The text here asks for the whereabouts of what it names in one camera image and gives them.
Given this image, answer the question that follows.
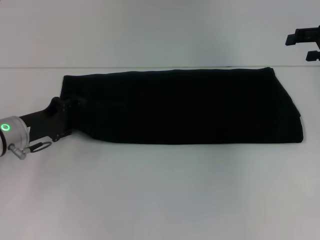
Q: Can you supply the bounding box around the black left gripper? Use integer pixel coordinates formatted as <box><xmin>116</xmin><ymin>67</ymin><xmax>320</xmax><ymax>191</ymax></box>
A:
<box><xmin>18</xmin><ymin>96</ymin><xmax>87</xmax><ymax>144</ymax></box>

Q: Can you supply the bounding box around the black shirt with FREE print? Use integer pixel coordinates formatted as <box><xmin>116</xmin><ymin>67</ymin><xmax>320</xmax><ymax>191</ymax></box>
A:
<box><xmin>60</xmin><ymin>65</ymin><xmax>305</xmax><ymax>146</ymax></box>

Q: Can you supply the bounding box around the left arm cable with plug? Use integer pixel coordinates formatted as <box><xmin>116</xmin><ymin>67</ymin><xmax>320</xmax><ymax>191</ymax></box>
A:
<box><xmin>8</xmin><ymin>140</ymin><xmax>52</xmax><ymax>160</ymax></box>

